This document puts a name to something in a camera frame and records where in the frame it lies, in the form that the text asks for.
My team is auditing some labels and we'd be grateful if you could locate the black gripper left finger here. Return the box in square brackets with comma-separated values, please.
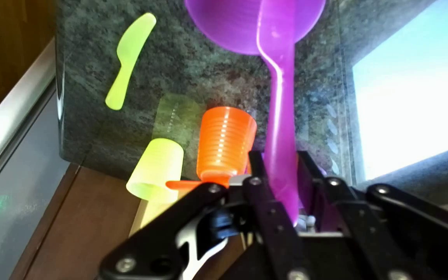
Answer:
[98, 149, 316, 280]

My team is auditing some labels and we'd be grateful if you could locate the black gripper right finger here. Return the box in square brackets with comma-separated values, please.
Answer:
[294, 149, 448, 280]

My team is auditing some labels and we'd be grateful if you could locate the purple plastic ladle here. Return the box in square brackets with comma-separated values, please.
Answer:
[255, 0, 305, 226]

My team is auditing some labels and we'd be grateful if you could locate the green plastic knife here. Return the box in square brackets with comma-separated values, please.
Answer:
[104, 10, 159, 111]

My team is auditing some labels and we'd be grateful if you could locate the orange plastic cup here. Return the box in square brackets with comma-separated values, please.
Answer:
[195, 105, 258, 187]

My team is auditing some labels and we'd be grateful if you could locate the green plastic cup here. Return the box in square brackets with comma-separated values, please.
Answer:
[125, 136, 185, 205]

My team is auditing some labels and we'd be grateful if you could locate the stainless steel refrigerator panel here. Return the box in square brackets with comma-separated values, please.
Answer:
[0, 35, 76, 280]

